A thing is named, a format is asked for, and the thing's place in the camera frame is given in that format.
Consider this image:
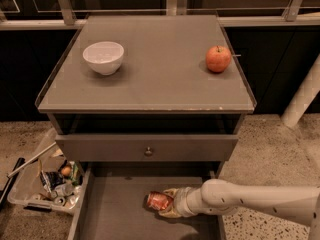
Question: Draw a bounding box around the white ceramic bowl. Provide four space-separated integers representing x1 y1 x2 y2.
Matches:
82 41 124 75

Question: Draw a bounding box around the grey top drawer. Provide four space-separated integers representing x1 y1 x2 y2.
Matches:
56 134 238 162

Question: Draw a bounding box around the red coke can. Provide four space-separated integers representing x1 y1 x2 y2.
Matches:
146 191 173 211

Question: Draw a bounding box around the grey metal rod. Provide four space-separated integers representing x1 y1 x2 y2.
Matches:
7 142 57 179

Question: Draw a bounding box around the clear plastic bin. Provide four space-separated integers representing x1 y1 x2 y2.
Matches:
8 129 83 214

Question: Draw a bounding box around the open grey middle drawer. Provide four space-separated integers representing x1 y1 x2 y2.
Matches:
67 168 226 240

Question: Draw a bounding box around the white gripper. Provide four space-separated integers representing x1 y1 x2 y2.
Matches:
158 187 195 218

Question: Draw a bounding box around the metal window railing frame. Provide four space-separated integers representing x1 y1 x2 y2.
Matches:
1 0 320 30

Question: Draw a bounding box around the black snack bag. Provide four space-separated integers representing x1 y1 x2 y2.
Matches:
40 171 64 192

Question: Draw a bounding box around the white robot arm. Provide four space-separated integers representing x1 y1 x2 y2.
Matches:
176 62 320 240

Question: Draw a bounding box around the red apple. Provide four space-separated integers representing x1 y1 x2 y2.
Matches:
206 45 232 73

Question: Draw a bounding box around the orange round item in bin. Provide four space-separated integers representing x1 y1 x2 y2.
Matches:
60 165 72 177

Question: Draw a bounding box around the round metal drawer knob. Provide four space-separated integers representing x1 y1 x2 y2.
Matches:
144 147 153 157

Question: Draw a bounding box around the grey drawer cabinet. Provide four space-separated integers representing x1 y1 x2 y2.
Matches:
34 14 258 240

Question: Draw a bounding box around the black tool handle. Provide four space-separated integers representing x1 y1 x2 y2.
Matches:
0 157 25 211

